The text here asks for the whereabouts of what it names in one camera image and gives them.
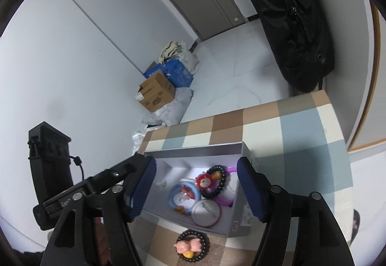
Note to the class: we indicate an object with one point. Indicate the blue cardboard box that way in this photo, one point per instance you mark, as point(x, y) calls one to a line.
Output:
point(174, 71)

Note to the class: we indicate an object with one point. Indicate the black backpack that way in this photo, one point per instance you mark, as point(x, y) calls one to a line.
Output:
point(300, 40)

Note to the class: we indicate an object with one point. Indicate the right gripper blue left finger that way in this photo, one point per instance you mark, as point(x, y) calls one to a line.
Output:
point(124, 202)

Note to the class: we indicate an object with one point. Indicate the checkered table mat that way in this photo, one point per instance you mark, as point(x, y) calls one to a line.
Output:
point(297, 143)

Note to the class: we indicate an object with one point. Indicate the grey cardboard box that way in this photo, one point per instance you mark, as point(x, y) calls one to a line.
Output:
point(187, 175)

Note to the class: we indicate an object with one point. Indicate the white bag with cloth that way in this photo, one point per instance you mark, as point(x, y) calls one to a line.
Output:
point(179, 51)

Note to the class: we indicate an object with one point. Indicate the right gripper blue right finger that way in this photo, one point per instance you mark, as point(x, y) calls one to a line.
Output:
point(267, 201)

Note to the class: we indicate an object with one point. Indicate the white crumpled plastic bag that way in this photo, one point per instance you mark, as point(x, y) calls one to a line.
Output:
point(137, 139)

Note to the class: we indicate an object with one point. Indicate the grey plastic parcel bag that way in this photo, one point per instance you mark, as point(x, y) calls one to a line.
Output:
point(172, 113)

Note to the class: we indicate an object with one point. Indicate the brown cardboard box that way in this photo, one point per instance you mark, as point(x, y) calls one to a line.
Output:
point(155, 92)

